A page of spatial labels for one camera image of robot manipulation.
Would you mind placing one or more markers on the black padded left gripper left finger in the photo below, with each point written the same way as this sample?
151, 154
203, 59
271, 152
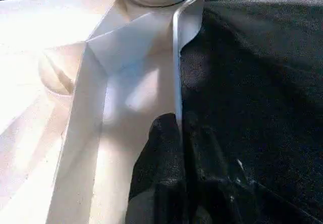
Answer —
161, 173

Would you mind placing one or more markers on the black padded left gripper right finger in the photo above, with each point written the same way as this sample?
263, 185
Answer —
212, 183

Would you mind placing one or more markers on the white plastic table top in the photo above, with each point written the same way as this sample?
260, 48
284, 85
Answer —
101, 87

